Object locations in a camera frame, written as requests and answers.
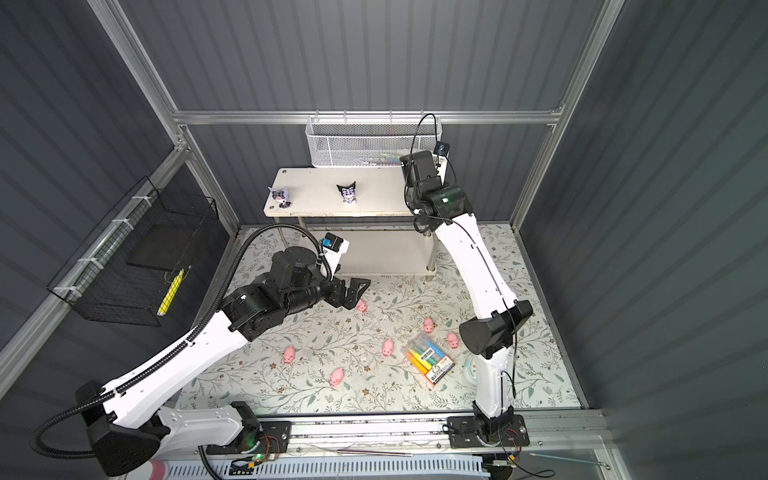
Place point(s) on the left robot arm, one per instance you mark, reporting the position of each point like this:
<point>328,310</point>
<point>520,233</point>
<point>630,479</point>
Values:
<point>125,423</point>

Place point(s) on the yellow marker in basket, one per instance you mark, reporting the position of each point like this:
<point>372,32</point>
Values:
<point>170,294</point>

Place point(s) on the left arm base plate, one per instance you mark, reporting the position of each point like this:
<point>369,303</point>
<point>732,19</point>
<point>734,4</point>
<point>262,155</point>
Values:
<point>271,437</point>

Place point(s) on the pink pig toy bottom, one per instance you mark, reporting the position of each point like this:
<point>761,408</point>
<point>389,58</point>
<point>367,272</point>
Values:
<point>336,377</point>

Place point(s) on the white mesh wall basket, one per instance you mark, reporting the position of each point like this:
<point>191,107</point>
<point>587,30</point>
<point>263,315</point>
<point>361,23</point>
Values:
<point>335,145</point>

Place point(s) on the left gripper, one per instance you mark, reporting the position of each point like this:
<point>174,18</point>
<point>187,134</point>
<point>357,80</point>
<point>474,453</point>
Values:
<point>353,293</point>

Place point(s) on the pens in white basket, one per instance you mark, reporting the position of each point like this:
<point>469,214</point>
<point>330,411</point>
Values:
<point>378,159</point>

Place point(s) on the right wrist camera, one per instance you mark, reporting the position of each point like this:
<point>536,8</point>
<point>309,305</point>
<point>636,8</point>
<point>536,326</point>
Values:
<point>440,157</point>

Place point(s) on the pink tape roll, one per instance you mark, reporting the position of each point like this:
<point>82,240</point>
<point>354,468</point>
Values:
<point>158,470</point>

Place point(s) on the white two-tier shelf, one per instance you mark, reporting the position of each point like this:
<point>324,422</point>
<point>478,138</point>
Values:
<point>378,226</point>

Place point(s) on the black purple toy figure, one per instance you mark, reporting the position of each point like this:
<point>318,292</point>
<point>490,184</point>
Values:
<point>347,193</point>

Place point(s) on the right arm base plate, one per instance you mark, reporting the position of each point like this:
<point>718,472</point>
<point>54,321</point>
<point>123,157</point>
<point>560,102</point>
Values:
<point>466,432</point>

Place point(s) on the black wire wall basket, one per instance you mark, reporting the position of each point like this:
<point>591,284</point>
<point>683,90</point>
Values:
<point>123,277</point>

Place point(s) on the white vented cable duct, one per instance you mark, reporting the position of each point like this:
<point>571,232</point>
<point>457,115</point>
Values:
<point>441,466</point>

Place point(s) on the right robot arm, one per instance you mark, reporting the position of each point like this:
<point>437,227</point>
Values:
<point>446,212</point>

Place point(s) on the pack of coloured markers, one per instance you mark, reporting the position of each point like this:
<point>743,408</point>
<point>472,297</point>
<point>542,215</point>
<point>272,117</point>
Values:
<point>429,359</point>

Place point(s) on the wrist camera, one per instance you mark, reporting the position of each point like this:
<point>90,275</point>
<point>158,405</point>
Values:
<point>440,157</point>
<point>334,247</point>

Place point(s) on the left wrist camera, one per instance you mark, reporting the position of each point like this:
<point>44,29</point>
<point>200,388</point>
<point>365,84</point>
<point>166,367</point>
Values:
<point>334,247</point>

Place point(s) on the light blue alarm clock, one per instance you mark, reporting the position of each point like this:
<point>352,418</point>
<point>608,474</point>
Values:
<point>470,371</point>

